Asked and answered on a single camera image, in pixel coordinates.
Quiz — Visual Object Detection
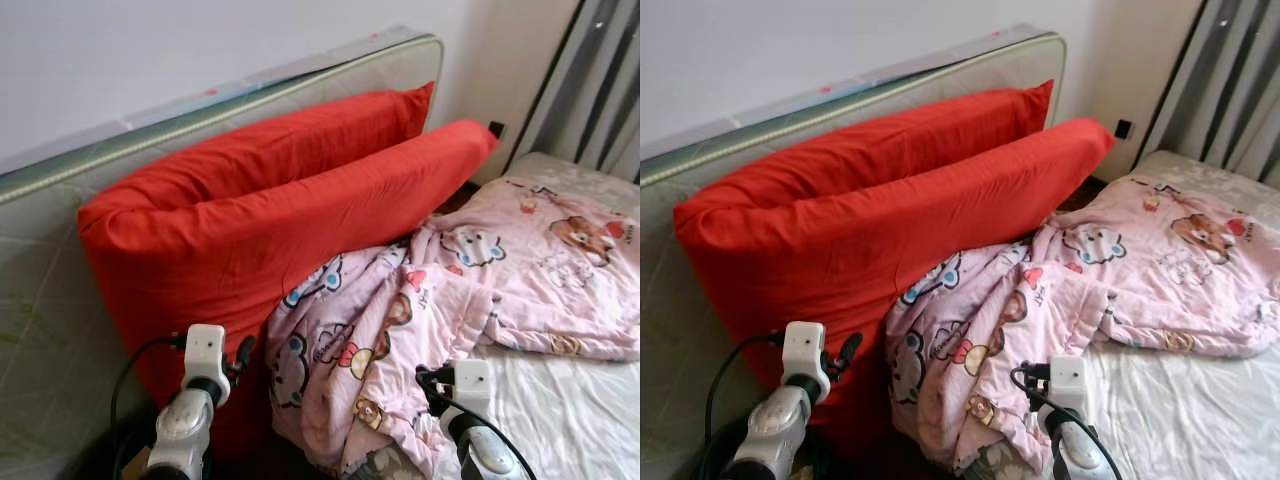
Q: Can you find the red cushion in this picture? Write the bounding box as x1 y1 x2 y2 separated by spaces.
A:
110 82 437 216
672 117 1116 459
715 80 1056 211
78 119 499 463

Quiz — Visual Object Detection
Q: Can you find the pink cartoon print blanket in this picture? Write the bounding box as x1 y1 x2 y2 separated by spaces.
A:
885 175 1280 478
265 175 641 478

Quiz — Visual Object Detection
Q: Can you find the bed with beige floral sheet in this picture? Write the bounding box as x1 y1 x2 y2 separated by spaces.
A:
960 150 1280 480
340 150 641 480

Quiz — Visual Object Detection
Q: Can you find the grey curtain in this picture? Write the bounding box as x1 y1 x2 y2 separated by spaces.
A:
1138 0 1280 191
508 0 641 183

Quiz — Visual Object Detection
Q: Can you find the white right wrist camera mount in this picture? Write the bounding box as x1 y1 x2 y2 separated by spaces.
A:
450 358 494 418
1047 355 1089 413

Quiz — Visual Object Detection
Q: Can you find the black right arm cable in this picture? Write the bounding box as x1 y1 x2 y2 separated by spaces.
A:
425 385 538 480
1015 385 1126 480

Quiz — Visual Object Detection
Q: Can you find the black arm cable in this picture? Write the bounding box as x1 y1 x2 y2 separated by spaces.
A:
425 385 538 480
1015 385 1126 480
108 335 191 480
703 333 791 480

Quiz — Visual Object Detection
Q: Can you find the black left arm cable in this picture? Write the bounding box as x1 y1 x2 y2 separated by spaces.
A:
703 333 791 480
108 335 191 480

